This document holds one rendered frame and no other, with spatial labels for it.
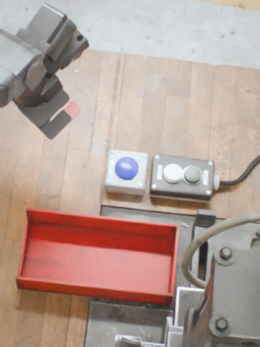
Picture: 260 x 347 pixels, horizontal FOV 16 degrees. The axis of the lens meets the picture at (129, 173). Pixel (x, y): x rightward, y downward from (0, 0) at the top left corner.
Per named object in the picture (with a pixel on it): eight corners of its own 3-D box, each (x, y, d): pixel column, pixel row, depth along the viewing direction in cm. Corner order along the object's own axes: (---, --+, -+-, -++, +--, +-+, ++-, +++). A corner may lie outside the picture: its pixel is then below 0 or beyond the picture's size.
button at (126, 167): (116, 159, 156) (116, 154, 155) (139, 162, 156) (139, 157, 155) (113, 180, 155) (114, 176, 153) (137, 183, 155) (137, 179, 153)
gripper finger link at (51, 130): (55, 88, 146) (47, 73, 137) (87, 118, 145) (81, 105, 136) (25, 118, 146) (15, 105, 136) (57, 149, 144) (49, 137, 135)
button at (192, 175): (183, 169, 156) (184, 165, 154) (200, 171, 156) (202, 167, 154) (182, 186, 155) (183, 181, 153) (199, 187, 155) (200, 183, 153)
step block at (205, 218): (191, 227, 154) (198, 209, 146) (209, 229, 154) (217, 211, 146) (189, 263, 152) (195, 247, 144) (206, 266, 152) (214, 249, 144)
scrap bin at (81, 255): (28, 219, 153) (26, 207, 148) (176, 236, 154) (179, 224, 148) (17, 289, 149) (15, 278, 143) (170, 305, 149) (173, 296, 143)
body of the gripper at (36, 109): (24, 53, 139) (15, 39, 131) (72, 99, 137) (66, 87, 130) (-6, 84, 138) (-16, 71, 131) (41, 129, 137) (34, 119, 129)
